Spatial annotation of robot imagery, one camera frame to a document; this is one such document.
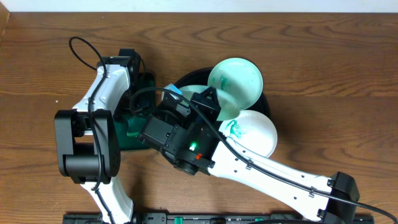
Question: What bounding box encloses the black rectangular water tray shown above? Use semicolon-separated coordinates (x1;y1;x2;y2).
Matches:
113;73;155;151

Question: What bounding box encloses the right black cable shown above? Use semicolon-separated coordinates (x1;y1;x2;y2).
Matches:
129;86;398;224

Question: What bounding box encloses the round black tray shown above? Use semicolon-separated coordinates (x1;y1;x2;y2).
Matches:
174;67;272;119

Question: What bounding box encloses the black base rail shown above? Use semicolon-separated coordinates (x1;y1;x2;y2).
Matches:
62;212;375;224

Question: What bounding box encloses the black cable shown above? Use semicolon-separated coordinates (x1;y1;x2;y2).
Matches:
68;36;119;224
129;86;398;224

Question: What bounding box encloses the green sponge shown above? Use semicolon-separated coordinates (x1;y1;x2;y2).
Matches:
126;115;147;138

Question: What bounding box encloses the left black cable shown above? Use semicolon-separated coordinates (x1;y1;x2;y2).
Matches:
68;36;119;224

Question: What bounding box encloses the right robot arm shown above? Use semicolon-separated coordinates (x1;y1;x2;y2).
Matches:
140;85;359;223

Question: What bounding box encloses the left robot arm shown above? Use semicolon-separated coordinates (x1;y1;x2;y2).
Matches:
54;49;154;223

